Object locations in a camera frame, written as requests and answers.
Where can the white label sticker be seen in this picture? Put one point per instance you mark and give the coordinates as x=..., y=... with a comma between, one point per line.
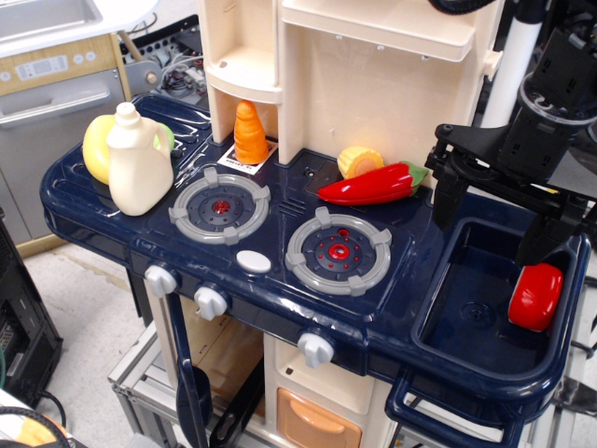
x=228, y=159

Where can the aluminium frame stand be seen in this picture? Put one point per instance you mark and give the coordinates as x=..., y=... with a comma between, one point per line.
x=145, y=392

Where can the middle grey stove knob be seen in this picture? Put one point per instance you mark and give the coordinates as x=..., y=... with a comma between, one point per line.
x=211, y=304

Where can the right grey stove knob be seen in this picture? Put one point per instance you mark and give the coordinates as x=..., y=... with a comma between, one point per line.
x=316, y=350

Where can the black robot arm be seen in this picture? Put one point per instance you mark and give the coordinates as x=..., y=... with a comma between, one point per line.
x=561, y=89

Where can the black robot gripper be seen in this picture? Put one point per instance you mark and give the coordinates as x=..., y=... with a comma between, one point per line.
x=525, y=164

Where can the navy toy kitchen counter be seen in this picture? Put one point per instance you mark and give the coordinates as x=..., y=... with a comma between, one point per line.
x=352, y=325

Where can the cream toy kitchen hutch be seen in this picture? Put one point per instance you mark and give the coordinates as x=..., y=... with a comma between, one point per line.
x=327, y=75

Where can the wooden toy dishwasher cabinet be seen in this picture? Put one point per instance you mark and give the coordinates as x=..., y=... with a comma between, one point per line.
x=60, y=68

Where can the black computer case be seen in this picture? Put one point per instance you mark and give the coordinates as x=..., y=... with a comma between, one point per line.
x=30, y=343

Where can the grey stove burner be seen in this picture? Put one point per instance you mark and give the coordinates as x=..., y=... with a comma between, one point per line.
x=337, y=254
x=220, y=209

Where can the grey stove knob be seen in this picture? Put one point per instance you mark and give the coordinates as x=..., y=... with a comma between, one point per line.
x=316, y=350
x=211, y=304
x=160, y=282

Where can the left grey stove burner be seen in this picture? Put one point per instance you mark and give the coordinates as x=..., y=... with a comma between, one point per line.
x=220, y=209

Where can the yellow toy corn piece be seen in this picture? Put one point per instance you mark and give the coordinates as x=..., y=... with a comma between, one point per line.
x=356, y=161

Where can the cream toy detergent bottle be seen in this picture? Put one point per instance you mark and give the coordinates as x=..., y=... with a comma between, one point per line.
x=140, y=168

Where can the orange toy carrot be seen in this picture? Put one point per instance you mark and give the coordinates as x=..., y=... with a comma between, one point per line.
x=250, y=143

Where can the orange toy drawer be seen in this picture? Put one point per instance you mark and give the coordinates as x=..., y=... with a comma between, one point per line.
x=309, y=425

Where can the navy toy spatula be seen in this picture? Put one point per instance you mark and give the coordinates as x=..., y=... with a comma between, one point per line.
x=193, y=404

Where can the yellow green toy fruit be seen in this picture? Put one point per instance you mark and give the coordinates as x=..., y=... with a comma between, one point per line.
x=95, y=150

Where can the white post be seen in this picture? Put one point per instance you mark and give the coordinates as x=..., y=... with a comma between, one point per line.
x=518, y=51

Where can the red toy tomato slice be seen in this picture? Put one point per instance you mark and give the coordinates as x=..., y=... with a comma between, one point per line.
x=535, y=297

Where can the right grey stove burner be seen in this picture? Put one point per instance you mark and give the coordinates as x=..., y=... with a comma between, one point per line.
x=337, y=254

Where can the red toy chili pepper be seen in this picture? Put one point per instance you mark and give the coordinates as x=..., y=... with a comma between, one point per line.
x=385, y=185

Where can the left grey stove knob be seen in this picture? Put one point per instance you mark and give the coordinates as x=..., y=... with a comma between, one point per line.
x=160, y=282

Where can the grey oval button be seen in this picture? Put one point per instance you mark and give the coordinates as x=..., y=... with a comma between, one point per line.
x=253, y=262

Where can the navy toy sink basin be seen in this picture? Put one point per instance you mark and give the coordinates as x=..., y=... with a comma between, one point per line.
x=463, y=319

